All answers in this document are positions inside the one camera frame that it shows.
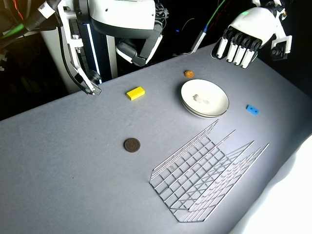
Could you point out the white ceramic plate grey print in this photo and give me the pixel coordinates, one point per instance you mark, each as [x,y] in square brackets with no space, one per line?
[192,113]
[214,92]

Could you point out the blue block with holes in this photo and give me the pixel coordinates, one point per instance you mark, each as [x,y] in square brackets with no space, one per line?
[252,110]

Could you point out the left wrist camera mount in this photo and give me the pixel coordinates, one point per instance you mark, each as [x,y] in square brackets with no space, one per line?
[288,42]

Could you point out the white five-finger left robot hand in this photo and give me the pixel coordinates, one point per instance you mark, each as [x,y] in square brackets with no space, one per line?
[258,24]

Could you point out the yellow rectangular block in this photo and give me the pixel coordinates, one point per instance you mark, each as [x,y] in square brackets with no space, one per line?
[135,93]

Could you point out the orange swirl shell pastry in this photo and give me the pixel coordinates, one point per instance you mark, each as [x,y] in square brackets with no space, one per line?
[189,74]

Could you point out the dark brown round cookie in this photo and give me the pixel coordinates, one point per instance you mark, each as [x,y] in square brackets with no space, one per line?
[132,145]

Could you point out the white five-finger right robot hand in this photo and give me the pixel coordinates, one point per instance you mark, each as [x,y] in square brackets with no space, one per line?
[122,14]

